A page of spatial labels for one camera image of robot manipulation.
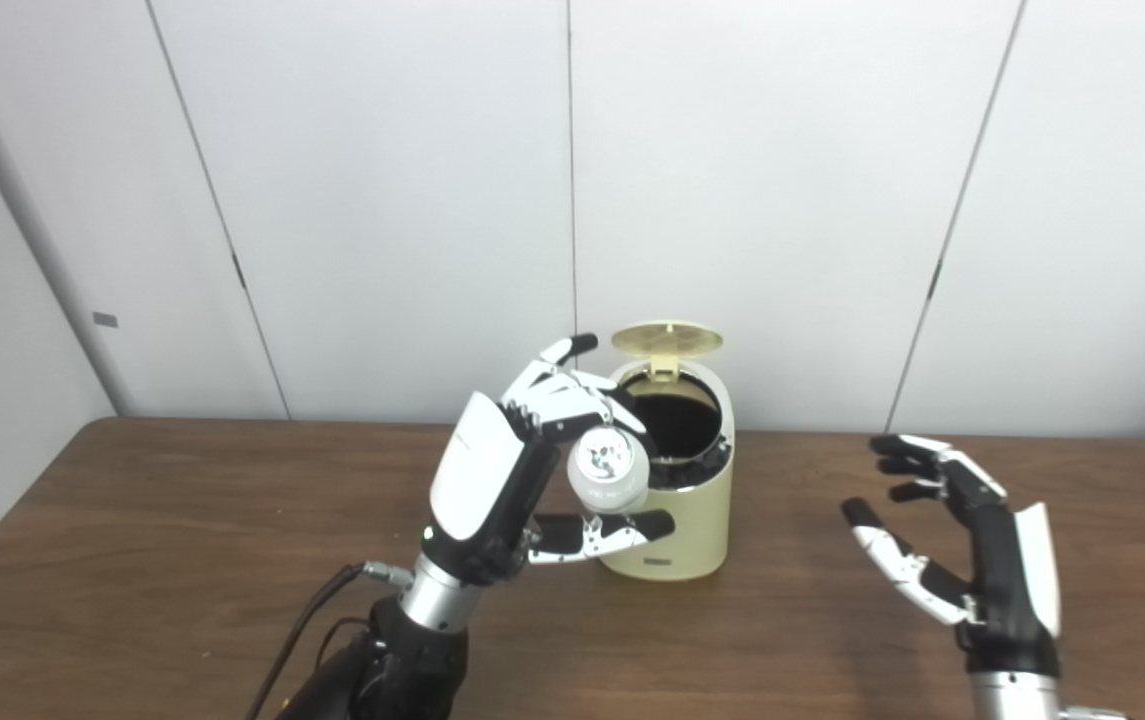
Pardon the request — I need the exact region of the cream round bin lid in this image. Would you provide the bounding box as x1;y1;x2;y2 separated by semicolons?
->
611;322;724;379

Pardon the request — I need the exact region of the cream-colored bin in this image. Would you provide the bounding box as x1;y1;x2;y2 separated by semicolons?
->
597;362;736;582

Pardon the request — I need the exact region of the small white plastic bottle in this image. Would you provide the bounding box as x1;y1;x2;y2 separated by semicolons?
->
568;425;651;514

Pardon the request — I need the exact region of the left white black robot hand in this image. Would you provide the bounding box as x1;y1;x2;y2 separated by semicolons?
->
426;334;677;586

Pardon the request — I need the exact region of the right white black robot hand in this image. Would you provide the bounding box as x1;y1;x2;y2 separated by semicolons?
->
841;434;1063;679

